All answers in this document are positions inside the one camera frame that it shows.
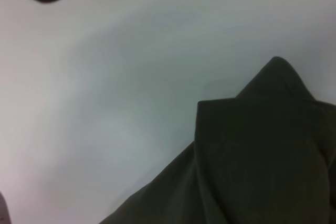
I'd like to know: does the dark green FREE t-shirt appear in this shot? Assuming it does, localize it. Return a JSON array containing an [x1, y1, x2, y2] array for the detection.
[[98, 56, 336, 224]]

